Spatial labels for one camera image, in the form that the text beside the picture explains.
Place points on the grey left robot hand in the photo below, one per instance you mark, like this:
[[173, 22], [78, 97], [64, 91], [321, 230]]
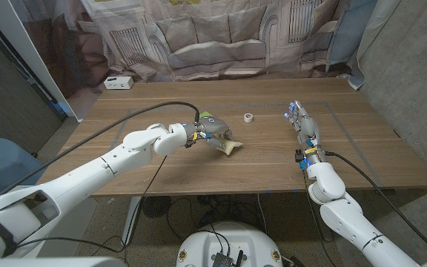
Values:
[[213, 126]]

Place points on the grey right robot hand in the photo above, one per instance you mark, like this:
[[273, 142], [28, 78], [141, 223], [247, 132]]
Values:
[[308, 128]]

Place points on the yellow sponge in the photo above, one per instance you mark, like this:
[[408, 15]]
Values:
[[232, 146]]

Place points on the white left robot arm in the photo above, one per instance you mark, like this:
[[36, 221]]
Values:
[[87, 178]]

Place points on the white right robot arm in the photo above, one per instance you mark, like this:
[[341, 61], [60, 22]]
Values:
[[347, 222]]

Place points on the green block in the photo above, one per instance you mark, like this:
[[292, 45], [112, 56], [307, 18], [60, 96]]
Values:
[[206, 114]]

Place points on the white tape roll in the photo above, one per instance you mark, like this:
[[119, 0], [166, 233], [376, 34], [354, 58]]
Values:
[[245, 118]]

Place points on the printed sofa backdrop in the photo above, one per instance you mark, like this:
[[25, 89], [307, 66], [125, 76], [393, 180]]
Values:
[[213, 37]]

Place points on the round black floor fan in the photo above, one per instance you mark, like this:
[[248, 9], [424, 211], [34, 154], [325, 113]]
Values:
[[156, 207]]

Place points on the white power strip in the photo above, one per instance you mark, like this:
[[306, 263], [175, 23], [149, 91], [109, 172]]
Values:
[[118, 83]]

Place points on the white robot torso base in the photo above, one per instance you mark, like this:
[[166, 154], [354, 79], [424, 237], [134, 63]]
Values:
[[243, 237]]

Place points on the pale grey curtain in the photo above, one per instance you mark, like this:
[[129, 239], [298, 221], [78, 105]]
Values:
[[373, 26]]

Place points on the white table leg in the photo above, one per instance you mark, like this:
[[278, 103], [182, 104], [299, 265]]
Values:
[[132, 219]]

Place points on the black electronics module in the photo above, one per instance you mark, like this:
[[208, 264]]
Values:
[[221, 259]]

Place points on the white pillar panel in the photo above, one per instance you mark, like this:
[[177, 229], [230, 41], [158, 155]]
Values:
[[20, 37]]

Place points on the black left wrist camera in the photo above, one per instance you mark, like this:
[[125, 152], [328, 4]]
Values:
[[189, 143]]

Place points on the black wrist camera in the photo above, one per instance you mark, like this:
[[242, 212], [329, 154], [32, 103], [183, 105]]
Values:
[[189, 143], [299, 156]]

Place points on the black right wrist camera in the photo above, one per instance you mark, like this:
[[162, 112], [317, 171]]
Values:
[[299, 156]]

